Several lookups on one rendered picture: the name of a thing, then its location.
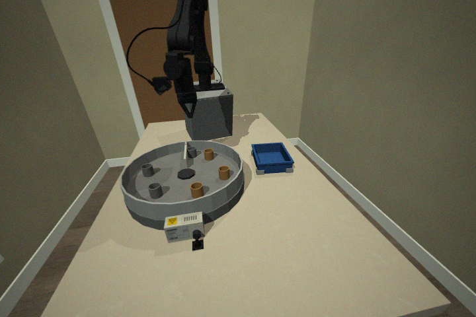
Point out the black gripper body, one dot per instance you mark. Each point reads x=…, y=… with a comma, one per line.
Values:
x=190, y=90

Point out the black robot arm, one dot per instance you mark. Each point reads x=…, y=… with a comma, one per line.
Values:
x=179, y=38

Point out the grey metal bushing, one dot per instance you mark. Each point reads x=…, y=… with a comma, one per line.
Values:
x=191, y=152
x=147, y=170
x=155, y=190

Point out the bronze bushing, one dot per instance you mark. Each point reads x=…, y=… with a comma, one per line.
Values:
x=224, y=173
x=197, y=190
x=209, y=154

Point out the blue open-top crate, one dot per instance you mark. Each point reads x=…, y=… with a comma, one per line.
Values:
x=272, y=157

